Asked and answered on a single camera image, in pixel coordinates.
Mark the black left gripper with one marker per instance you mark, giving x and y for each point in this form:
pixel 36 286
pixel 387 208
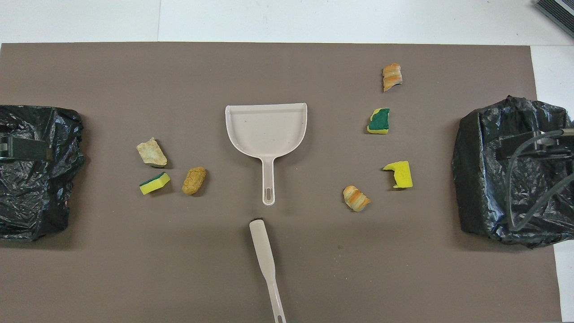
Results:
pixel 29 149

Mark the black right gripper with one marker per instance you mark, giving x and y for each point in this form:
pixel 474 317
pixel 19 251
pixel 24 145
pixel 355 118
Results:
pixel 538 144

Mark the pale crusty bread chunk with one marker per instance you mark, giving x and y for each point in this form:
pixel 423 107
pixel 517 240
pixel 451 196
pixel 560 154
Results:
pixel 151 153

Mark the small yellow green sponge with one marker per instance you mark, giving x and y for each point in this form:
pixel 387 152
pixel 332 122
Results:
pixel 154 184

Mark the brown bread nugget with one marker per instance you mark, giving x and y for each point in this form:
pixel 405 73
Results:
pixel 194 181

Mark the beige plastic dustpan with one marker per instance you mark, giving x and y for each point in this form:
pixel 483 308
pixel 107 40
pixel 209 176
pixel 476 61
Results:
pixel 267 130

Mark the beige hand brush black bristles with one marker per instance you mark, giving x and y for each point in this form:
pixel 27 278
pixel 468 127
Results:
pixel 261 242

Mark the black bag lined bin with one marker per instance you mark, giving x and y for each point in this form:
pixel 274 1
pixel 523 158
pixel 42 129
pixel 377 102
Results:
pixel 475 179
pixel 27 202

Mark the dark ribbed vent panel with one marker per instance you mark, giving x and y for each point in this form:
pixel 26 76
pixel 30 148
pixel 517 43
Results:
pixel 558 13

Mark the notched yellow sponge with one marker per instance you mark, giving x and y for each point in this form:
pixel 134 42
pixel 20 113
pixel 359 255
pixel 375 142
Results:
pixel 402 175

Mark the orange striped croissant piece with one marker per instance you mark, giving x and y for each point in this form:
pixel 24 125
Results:
pixel 392 77
pixel 356 198

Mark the green topped yellow sponge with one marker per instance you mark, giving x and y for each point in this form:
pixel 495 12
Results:
pixel 379 120

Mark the brown table mat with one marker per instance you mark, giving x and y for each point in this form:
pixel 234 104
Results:
pixel 179 80

